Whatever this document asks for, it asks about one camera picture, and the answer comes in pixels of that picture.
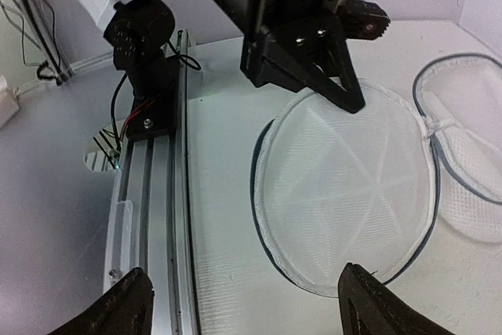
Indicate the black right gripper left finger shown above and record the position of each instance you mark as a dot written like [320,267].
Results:
[126,308]

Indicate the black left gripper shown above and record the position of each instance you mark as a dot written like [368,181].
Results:
[295,44]

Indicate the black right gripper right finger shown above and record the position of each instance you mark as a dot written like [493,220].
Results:
[369,307]

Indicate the white mesh laundry bag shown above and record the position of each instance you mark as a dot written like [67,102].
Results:
[328,188]

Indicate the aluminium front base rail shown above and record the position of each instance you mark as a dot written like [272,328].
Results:
[150,223]

